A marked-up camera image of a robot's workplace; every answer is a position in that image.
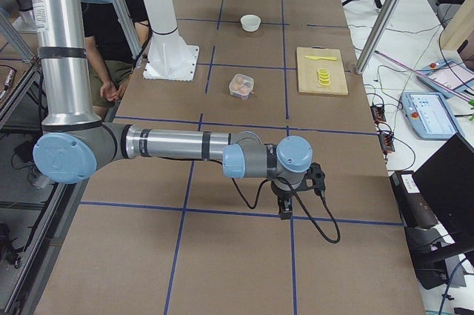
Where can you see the blue teach pendant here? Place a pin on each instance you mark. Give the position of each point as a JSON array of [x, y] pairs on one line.
[[453, 75], [429, 115]]

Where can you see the black monitor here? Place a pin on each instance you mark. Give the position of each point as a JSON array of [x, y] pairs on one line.
[[445, 181]]

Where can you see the person's bare hand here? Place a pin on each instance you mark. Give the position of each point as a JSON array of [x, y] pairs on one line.
[[109, 92]]

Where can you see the white bowl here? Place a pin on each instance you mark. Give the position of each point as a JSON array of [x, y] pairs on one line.
[[250, 23]]

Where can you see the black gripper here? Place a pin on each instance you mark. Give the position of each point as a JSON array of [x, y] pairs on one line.
[[282, 193]]

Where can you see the yellow plastic knife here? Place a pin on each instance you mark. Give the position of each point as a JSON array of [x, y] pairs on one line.
[[326, 58]]

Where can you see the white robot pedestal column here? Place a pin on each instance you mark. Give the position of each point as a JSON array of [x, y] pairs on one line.
[[169, 56]]

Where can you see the clear plastic egg box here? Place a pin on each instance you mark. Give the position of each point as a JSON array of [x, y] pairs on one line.
[[234, 86]]

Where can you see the seated person in black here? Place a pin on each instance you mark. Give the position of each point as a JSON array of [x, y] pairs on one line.
[[108, 52]]

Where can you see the blue teach pendant far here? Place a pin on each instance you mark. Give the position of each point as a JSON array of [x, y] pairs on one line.
[[453, 75]]

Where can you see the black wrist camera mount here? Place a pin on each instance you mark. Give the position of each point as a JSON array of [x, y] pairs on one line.
[[314, 179]]

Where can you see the aluminium frame post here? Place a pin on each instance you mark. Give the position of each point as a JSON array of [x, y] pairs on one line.
[[375, 35]]

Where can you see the wooden cutting board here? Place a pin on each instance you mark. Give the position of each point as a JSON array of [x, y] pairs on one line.
[[307, 72]]

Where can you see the brown egg lower slot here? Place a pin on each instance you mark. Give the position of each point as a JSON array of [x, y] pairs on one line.
[[244, 89]]

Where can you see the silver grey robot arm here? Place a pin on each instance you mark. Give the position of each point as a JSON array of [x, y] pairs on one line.
[[76, 142]]

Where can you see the orange circuit board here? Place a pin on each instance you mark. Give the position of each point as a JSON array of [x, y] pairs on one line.
[[386, 142], [378, 113]]

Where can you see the blue teach pendant near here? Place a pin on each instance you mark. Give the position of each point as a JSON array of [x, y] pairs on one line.
[[429, 115]]

